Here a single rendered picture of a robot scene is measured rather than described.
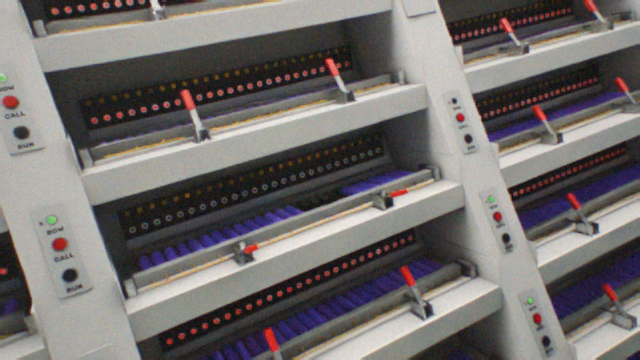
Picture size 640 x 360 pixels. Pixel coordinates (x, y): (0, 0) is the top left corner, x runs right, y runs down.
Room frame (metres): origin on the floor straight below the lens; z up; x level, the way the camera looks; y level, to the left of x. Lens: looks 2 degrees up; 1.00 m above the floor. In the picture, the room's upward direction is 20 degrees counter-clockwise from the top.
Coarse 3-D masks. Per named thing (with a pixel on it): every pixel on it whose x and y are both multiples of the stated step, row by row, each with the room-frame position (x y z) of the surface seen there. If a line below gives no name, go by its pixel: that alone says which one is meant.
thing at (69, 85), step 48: (480, 0) 1.27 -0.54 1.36; (528, 0) 1.33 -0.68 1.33; (192, 48) 0.96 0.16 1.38; (240, 48) 1.00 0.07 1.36; (288, 48) 1.04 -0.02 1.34; (96, 96) 0.89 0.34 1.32; (480, 96) 1.23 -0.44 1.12; (384, 144) 1.10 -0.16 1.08; (144, 192) 0.90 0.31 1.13; (0, 240) 0.80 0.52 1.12
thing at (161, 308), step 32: (384, 160) 1.06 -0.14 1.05; (416, 160) 1.02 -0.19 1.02; (448, 160) 0.93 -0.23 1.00; (288, 192) 0.97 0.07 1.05; (416, 192) 0.92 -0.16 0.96; (448, 192) 0.91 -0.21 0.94; (192, 224) 0.89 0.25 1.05; (352, 224) 0.83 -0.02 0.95; (384, 224) 0.86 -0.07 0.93; (416, 224) 0.89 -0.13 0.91; (256, 256) 0.78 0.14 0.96; (288, 256) 0.78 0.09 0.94; (320, 256) 0.81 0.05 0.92; (128, 288) 0.72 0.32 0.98; (160, 288) 0.73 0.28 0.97; (192, 288) 0.71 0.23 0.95; (224, 288) 0.74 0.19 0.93; (256, 288) 0.76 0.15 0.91; (128, 320) 0.68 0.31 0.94; (160, 320) 0.70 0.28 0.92
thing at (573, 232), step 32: (576, 160) 1.26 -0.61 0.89; (608, 160) 1.32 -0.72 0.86; (512, 192) 1.17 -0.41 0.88; (544, 192) 1.22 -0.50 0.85; (576, 192) 1.22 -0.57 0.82; (608, 192) 1.17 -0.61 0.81; (544, 224) 1.07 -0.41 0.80; (576, 224) 1.06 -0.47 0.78; (608, 224) 1.07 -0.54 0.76; (544, 256) 0.99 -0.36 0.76; (576, 256) 1.01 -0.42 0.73
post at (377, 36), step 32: (352, 32) 1.08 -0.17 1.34; (384, 32) 0.98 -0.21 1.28; (416, 32) 0.93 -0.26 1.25; (448, 64) 0.95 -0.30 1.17; (384, 128) 1.09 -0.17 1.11; (416, 128) 0.99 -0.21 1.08; (448, 128) 0.93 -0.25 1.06; (480, 128) 0.96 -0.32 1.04; (480, 160) 0.95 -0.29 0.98; (448, 224) 1.00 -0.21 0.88; (480, 224) 0.92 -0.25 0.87; (512, 224) 0.95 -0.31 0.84; (512, 256) 0.94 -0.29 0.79; (512, 288) 0.93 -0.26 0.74; (544, 288) 0.96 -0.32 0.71; (480, 320) 1.01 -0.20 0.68; (512, 320) 0.93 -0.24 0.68; (512, 352) 0.96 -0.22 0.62
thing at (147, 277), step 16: (416, 176) 0.94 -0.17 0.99; (368, 192) 0.90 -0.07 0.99; (320, 208) 0.86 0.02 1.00; (336, 208) 0.87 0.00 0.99; (272, 224) 0.83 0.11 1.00; (288, 224) 0.83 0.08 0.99; (304, 224) 0.84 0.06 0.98; (256, 240) 0.81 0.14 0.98; (192, 256) 0.76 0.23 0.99; (208, 256) 0.77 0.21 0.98; (144, 272) 0.74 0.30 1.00; (160, 272) 0.74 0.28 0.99; (176, 272) 0.76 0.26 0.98; (192, 272) 0.75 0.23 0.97
